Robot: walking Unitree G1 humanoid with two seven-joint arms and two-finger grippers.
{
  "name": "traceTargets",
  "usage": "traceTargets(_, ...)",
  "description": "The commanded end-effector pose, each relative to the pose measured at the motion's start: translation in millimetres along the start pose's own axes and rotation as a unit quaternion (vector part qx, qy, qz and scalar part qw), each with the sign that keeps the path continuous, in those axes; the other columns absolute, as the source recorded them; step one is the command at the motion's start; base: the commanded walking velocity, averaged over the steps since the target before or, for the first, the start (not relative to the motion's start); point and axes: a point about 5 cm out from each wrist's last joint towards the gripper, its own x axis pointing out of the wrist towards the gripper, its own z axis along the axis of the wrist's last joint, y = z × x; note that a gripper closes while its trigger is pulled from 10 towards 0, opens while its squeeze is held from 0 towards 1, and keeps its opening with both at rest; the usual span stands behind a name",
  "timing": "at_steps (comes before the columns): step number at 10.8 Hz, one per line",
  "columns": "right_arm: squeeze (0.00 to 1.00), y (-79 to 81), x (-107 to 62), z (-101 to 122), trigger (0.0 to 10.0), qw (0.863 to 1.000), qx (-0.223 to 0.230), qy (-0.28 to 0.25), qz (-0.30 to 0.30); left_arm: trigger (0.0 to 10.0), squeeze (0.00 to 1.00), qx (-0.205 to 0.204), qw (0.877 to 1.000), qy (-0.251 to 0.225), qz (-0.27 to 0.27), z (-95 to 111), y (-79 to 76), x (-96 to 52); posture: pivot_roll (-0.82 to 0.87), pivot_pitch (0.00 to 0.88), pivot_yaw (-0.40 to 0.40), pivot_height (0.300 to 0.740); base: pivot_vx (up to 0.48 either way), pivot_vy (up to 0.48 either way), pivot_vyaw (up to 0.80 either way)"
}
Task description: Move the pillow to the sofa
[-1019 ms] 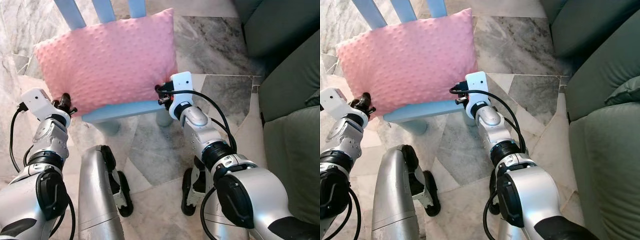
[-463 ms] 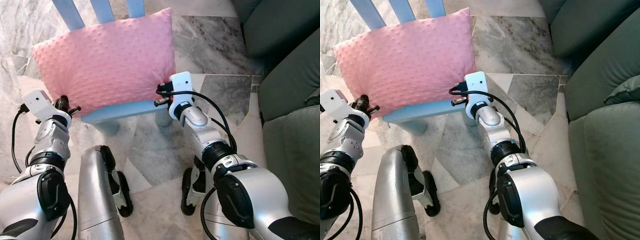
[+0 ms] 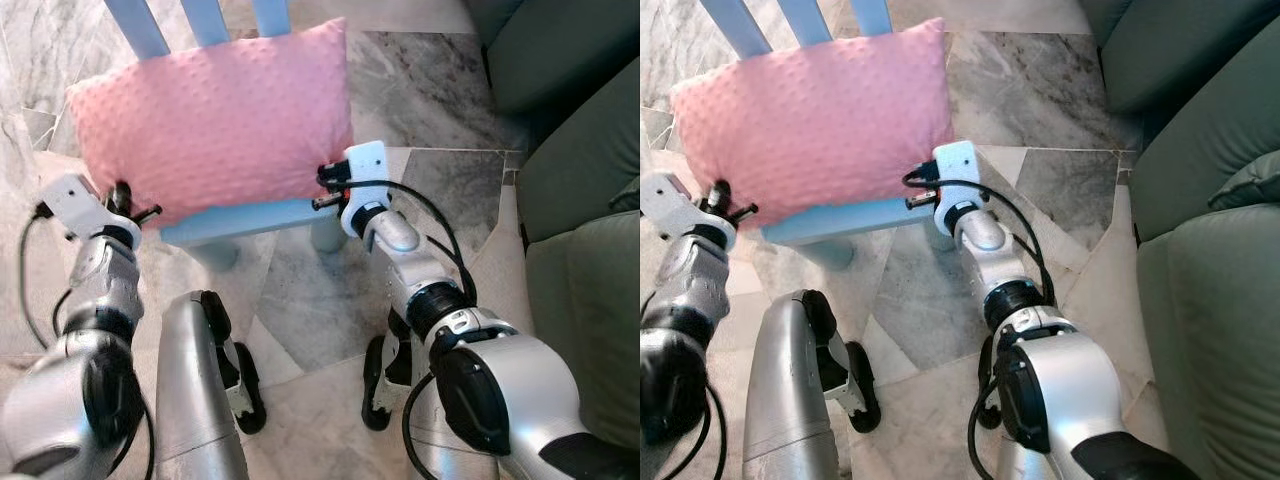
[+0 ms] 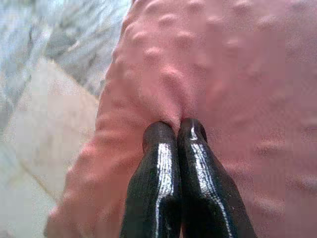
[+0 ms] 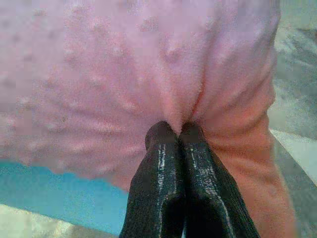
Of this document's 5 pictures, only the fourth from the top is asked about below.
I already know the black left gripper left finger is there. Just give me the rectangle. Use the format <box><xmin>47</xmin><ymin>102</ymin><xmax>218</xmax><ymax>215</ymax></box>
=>
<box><xmin>119</xmin><ymin>121</ymin><xmax>183</xmax><ymax>238</ymax></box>

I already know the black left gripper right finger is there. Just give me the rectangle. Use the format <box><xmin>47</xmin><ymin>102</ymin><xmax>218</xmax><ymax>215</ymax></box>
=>
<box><xmin>176</xmin><ymin>118</ymin><xmax>256</xmax><ymax>238</ymax></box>

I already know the pink dotted pillow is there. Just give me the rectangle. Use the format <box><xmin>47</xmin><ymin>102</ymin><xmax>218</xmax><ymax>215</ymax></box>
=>
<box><xmin>44</xmin><ymin>0</ymin><xmax>317</xmax><ymax>238</ymax></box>

